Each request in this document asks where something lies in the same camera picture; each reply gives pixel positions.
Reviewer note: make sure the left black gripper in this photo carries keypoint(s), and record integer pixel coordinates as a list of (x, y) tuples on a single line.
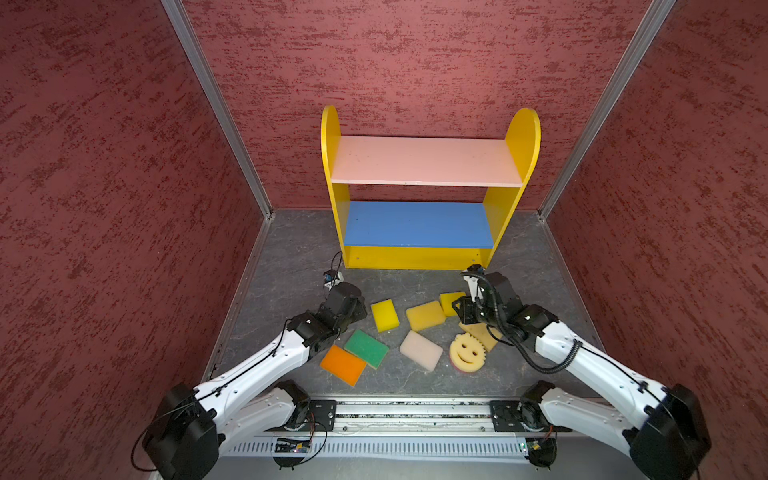
[(360, 311)]

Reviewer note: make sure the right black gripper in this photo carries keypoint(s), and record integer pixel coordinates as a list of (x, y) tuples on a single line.
[(465, 309)]

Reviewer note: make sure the bright yellow sponge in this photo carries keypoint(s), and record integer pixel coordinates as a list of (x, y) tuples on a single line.
[(446, 301), (385, 316)]

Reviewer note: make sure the green yellow sponge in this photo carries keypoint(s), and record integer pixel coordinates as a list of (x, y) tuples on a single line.
[(366, 348)]

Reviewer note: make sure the smiley face sponge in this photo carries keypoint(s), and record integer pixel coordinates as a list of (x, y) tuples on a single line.
[(467, 353)]

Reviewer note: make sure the orange sponge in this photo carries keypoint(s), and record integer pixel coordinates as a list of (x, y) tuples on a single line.
[(343, 365)]

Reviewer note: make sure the dark yellow sponge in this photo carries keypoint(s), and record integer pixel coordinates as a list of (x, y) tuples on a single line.
[(425, 316)]

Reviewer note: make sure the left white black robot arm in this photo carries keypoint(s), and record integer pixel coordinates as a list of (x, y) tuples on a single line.
[(193, 425)]

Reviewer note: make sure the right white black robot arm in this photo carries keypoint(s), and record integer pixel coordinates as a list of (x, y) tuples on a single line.
[(661, 429)]

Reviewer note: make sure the yellow shelf pink blue boards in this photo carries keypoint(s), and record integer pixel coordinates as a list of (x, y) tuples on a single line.
[(426, 235)]

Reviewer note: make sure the tan yellow sponge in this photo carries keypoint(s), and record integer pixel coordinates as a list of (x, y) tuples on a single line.
[(488, 336)]

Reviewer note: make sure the pale pink sponge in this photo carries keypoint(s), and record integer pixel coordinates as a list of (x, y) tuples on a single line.
[(421, 351)]

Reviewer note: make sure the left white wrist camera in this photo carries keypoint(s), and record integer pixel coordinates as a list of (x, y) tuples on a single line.
[(332, 278)]

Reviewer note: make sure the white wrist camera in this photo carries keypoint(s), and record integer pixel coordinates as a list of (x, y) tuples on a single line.
[(474, 288), (332, 278)]

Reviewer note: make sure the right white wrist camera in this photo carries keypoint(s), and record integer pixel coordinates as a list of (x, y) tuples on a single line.
[(474, 288)]

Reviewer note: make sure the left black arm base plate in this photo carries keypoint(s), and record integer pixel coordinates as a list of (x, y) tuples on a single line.
[(312, 413)]

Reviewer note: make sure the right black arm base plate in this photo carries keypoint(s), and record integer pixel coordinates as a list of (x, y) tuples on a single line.
[(507, 417)]

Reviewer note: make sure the left circuit board with wires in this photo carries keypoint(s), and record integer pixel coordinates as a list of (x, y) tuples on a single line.
[(290, 453)]

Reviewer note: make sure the circuit board with wires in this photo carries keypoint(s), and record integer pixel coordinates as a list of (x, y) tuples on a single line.
[(541, 452), (290, 453)]

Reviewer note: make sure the right circuit board with wires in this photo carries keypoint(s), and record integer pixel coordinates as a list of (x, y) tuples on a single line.
[(541, 452)]

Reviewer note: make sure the right aluminium corner post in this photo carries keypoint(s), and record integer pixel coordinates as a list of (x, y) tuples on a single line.
[(647, 30)]

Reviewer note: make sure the aluminium corner post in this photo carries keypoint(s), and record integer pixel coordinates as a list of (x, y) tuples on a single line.
[(193, 50), (647, 30)]

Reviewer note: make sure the left aluminium corner post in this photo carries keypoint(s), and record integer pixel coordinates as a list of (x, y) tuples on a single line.
[(193, 50)]

